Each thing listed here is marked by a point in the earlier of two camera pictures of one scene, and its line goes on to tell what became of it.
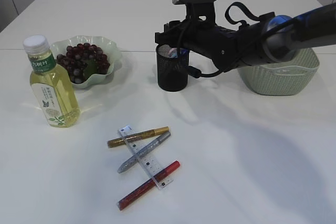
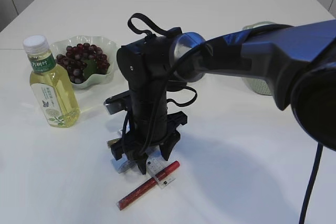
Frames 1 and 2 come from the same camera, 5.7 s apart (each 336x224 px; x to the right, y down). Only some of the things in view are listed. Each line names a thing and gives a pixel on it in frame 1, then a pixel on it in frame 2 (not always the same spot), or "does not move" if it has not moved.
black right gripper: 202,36 -> 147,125
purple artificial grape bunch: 82,60 does not move
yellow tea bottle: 50,84 does not move
